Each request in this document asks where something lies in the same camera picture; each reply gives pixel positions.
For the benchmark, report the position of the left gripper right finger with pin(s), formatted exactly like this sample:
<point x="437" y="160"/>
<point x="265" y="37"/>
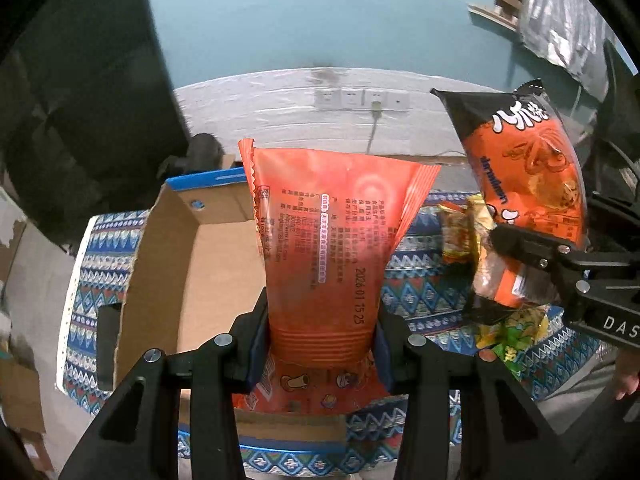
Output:
<point x="413" y="365"/>

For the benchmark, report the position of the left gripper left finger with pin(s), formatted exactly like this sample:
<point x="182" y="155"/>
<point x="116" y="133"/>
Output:
<point x="225" y="365"/>

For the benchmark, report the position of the green pea snack bag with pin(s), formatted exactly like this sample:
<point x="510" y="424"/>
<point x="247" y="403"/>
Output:
<point x="512" y="337"/>

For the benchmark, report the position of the blue cardboard box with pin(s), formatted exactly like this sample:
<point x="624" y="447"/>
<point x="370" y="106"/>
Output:
<point x="196" y="268"/>

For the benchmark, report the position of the orange black octopus snack bag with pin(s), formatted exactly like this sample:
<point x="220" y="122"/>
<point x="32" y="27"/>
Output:
<point x="521" y="158"/>

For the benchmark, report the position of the red orange snack bag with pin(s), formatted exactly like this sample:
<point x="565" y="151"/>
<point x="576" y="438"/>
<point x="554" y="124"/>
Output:
<point x="328" y="224"/>

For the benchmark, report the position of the black yellow snack bag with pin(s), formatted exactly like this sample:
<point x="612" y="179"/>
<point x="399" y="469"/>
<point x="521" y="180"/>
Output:
<point x="481" y="223"/>

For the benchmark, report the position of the red noodle snack bag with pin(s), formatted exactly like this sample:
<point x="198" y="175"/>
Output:
<point x="456" y="240"/>

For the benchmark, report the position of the right hand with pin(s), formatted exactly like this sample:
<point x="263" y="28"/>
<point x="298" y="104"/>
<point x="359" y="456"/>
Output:
<point x="626" y="375"/>

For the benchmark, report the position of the patterned blue tablecloth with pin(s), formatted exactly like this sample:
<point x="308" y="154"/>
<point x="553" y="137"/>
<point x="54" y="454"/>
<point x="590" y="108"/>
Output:
<point x="418" y="286"/>

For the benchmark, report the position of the black fan heater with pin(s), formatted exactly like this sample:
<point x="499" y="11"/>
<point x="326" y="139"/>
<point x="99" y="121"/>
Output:
<point x="204" y="153"/>

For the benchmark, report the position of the black clothes rack cover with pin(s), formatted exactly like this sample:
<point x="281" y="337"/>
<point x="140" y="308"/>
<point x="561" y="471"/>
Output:
<point x="88" y="117"/>

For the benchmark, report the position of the white wall socket strip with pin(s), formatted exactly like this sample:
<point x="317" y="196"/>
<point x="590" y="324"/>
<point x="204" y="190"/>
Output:
<point x="361" y="99"/>

